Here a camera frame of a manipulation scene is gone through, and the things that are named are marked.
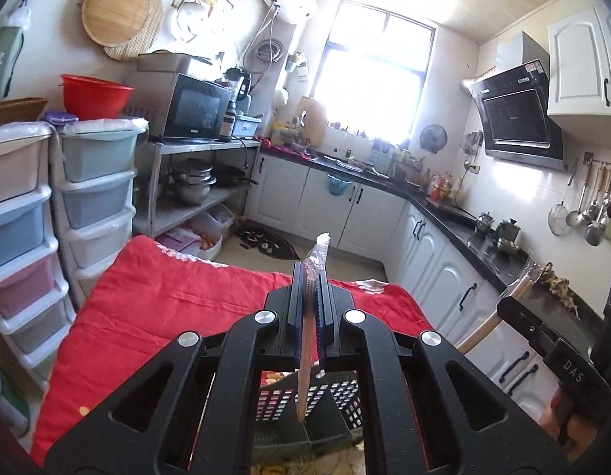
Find red floral tablecloth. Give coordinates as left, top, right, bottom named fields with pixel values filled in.
left=30, top=235, right=436, bottom=468

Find pastel drawer tower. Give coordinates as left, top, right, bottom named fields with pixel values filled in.
left=49, top=118, right=149, bottom=308
left=0, top=121, right=76, bottom=390

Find white upper cabinet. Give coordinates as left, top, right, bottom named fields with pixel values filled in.
left=546, top=5, right=611, bottom=132

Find pastel drawer tower left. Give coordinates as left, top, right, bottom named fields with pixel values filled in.
left=0, top=121, right=76, bottom=390

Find hanging steel ladles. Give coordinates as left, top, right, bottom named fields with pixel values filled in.
left=547, top=152, right=611, bottom=247

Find black utensil basket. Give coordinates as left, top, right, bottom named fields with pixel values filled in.
left=252, top=367, right=363, bottom=464

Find black microwave oven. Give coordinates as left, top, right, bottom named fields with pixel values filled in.
left=123, top=70, right=235, bottom=143

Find stacked steel pots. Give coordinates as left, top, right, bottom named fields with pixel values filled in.
left=171, top=159, right=216, bottom=206

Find chopstick pair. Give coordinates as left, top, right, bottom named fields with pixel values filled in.
left=296, top=233, right=330, bottom=422

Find metal shelf rack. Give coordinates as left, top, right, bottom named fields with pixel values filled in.
left=133, top=139, right=259, bottom=238

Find steel kettle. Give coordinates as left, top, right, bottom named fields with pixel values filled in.
left=493, top=219, right=520, bottom=255

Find right hand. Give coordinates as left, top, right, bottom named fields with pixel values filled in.
left=538, top=388, right=598, bottom=464

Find white lower cabinets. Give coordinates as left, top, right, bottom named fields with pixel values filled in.
left=245, top=151, right=559, bottom=407

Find round bamboo tray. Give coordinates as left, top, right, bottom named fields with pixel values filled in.
left=81, top=0, right=165, bottom=62

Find chopsticks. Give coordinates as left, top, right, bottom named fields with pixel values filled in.
left=456, top=258, right=544, bottom=354

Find red plastic basin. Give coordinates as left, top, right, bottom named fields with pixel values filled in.
left=61, top=74, right=134, bottom=120

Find black range hood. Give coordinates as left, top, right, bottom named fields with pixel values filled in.
left=469, top=59, right=566, bottom=171

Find pastel drawer tower right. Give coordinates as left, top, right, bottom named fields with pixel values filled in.
left=49, top=118, right=149, bottom=308

